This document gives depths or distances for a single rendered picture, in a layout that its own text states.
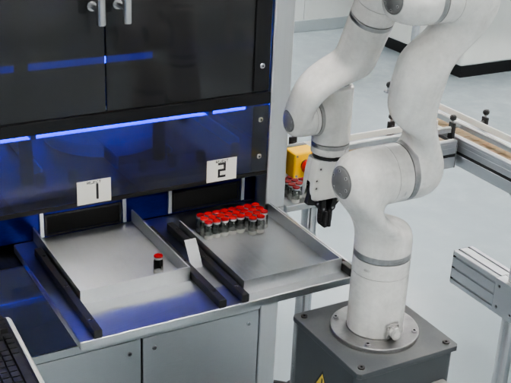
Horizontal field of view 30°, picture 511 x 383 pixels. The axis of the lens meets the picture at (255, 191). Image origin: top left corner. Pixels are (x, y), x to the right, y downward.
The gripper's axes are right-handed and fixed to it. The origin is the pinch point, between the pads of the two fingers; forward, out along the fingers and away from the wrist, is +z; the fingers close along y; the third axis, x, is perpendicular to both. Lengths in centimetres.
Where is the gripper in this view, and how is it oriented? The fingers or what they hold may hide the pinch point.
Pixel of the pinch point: (324, 216)
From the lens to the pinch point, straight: 215.7
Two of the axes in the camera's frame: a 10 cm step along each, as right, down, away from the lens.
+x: 4.8, 3.7, -7.9
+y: -8.7, 1.6, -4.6
